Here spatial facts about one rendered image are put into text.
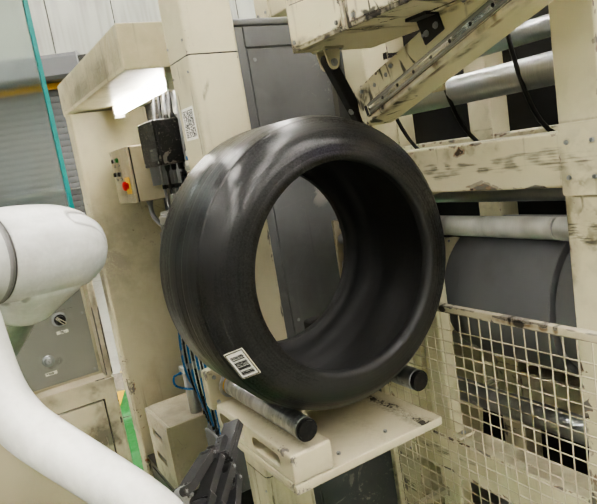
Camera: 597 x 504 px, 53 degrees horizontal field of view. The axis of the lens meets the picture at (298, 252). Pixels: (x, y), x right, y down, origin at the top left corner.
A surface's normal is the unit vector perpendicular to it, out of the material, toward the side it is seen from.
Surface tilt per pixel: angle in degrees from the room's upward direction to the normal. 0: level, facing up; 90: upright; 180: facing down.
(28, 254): 89
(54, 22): 90
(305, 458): 90
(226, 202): 64
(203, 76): 90
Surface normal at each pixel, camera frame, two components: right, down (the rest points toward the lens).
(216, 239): -0.28, -0.10
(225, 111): 0.51, 0.06
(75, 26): 0.18, 0.14
